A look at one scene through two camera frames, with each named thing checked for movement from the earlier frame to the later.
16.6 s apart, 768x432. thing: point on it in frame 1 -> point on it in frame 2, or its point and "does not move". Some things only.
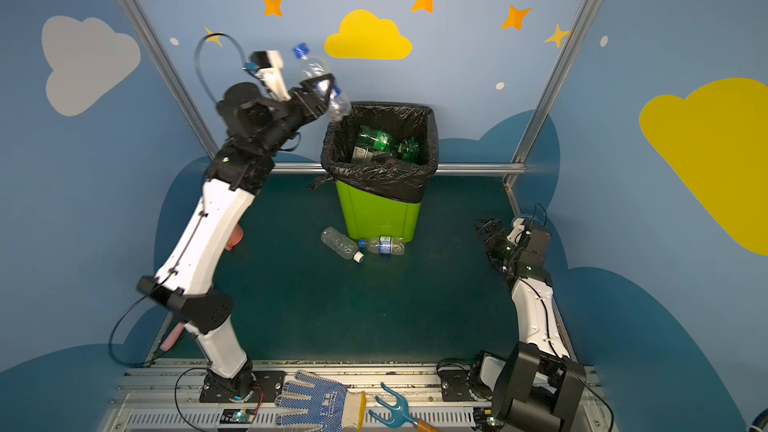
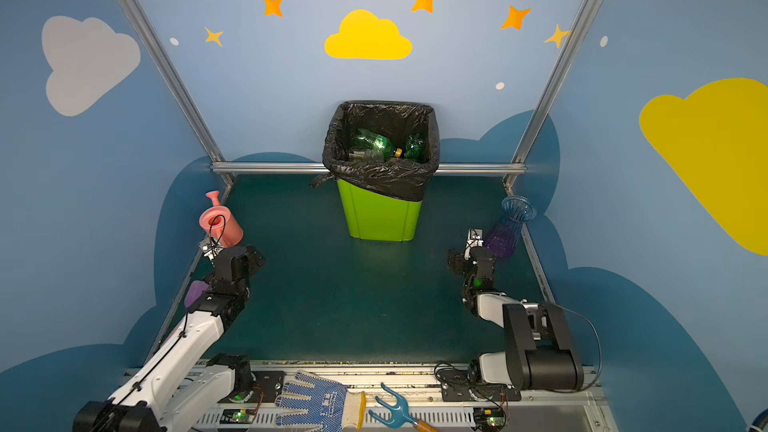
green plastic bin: (369, 215) does not move
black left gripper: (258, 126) -> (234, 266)
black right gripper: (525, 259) -> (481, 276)
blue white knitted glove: (313, 404) does not move
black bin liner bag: (409, 181) does not move
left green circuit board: (242, 416) does not move
